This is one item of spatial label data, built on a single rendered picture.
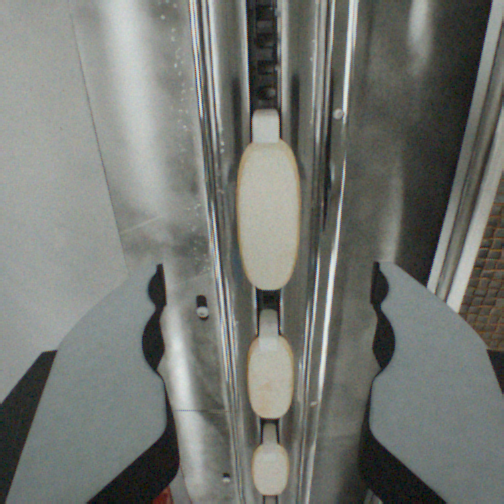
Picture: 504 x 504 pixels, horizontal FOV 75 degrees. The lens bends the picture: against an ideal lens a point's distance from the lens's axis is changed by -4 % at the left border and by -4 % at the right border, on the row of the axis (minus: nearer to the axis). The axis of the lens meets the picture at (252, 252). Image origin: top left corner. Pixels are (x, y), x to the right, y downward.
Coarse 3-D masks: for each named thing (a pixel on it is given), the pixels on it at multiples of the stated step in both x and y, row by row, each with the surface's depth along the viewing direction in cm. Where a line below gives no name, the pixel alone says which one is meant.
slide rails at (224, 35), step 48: (240, 0) 15; (288, 0) 15; (240, 48) 16; (288, 48) 16; (240, 96) 18; (288, 96) 17; (240, 144) 19; (288, 144) 19; (240, 288) 23; (288, 288) 23; (240, 336) 26; (288, 336) 25; (240, 384) 28; (240, 432) 32; (288, 432) 31; (288, 480) 36
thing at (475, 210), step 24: (480, 144) 14; (480, 168) 14; (480, 192) 14; (480, 216) 16; (456, 240) 17; (480, 240) 16; (456, 264) 16; (456, 288) 18; (480, 288) 18; (480, 312) 19
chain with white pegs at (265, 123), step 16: (256, 0) 16; (272, 0) 16; (272, 16) 16; (272, 32) 17; (256, 48) 17; (272, 48) 18; (256, 64) 18; (256, 80) 18; (256, 96) 18; (256, 112) 18; (272, 112) 17; (256, 128) 16; (272, 128) 16; (272, 304) 25; (272, 320) 24; (272, 336) 23; (272, 432) 32; (272, 448) 30; (272, 496) 39
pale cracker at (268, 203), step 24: (264, 144) 18; (240, 168) 19; (264, 168) 18; (288, 168) 19; (240, 192) 19; (264, 192) 19; (288, 192) 19; (240, 216) 20; (264, 216) 20; (288, 216) 20; (240, 240) 21; (264, 240) 20; (288, 240) 21; (264, 264) 21; (288, 264) 21; (264, 288) 23
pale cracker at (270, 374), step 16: (256, 352) 25; (272, 352) 25; (288, 352) 25; (256, 368) 26; (272, 368) 26; (288, 368) 26; (256, 384) 27; (272, 384) 27; (288, 384) 27; (256, 400) 28; (272, 400) 28; (288, 400) 28; (272, 416) 29
